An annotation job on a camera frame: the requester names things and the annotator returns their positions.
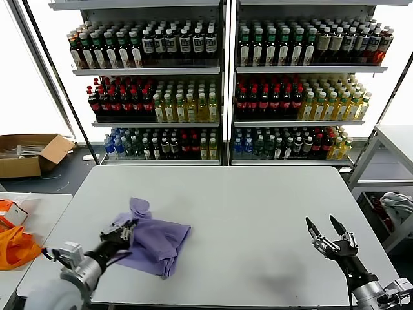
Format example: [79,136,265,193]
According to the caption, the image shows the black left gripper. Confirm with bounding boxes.
[86,219,140,268]

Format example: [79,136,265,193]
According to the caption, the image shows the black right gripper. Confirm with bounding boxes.
[305,214,378,289]

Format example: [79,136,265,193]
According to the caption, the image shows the purple t-shirt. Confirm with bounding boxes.
[112,197,192,280]

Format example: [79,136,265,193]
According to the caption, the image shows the black storage crate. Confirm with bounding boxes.
[356,190,396,234]

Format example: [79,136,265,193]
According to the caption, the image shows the red packaged item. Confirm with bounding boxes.
[370,193,395,233]

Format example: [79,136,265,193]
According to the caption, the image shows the white grey crumpled cloth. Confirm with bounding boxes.
[379,192,413,227]

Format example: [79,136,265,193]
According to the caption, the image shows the small red cap cola bottle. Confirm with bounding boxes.
[179,134,191,160]
[190,134,200,160]
[322,132,334,156]
[312,134,324,158]

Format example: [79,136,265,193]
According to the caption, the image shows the clear plastic bag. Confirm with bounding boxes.
[11,192,43,207]

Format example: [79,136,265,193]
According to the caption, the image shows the small white carton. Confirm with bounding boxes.
[6,204,29,225]

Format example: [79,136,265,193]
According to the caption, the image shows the orange plastic bag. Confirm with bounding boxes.
[0,225,44,271]

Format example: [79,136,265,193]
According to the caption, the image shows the open cardboard box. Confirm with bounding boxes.
[0,133,77,179]

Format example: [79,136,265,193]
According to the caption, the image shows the white tubes bundle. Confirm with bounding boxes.
[0,144,45,160]

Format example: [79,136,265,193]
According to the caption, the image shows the black slanted pole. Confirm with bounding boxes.
[21,0,100,165]
[354,53,413,167]

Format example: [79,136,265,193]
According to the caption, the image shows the grey metal shelving unit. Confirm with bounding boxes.
[48,0,227,167]
[230,0,390,167]

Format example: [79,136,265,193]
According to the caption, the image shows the green label tea bottle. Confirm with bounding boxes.
[305,28,319,67]
[237,28,252,67]
[251,28,266,67]
[90,31,106,69]
[292,28,306,67]
[128,30,143,68]
[79,31,94,69]
[279,28,293,67]
[103,30,119,69]
[265,28,279,67]
[116,30,131,69]

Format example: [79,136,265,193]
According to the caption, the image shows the orange label tea bottle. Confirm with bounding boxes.
[68,32,82,69]

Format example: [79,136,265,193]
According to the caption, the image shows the dark drink bottle white label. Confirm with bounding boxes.
[141,28,154,65]
[204,27,217,65]
[179,28,192,65]
[192,27,205,65]
[165,28,178,65]
[153,28,166,65]

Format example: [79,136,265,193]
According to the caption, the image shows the dark drink bottle beige label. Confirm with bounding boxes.
[330,27,345,64]
[317,27,332,64]

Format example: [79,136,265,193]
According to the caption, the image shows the dark bottle white blue label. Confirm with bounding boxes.
[343,27,358,64]
[356,27,370,64]
[367,28,381,65]

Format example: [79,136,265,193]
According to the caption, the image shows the red drink bottle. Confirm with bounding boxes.
[376,28,394,65]

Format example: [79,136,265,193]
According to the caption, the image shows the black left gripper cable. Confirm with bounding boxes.
[105,250,134,266]

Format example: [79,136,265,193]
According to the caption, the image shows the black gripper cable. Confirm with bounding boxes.
[105,250,134,266]
[344,273,354,310]

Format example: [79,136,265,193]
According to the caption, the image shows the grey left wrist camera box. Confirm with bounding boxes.
[61,241,85,269]

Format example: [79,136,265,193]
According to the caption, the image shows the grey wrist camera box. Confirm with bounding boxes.
[61,241,85,269]
[383,278,413,306]

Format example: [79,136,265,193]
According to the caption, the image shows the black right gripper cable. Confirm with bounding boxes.
[344,273,354,310]

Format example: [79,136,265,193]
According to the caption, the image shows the black left camera cable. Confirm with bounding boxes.
[41,247,63,263]

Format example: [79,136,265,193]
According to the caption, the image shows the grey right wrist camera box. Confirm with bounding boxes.
[383,278,413,306]

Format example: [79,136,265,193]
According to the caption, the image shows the white metal frame table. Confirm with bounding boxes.
[347,124,413,254]

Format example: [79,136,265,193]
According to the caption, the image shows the grey slanted frame beam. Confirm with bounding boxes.
[5,0,78,143]

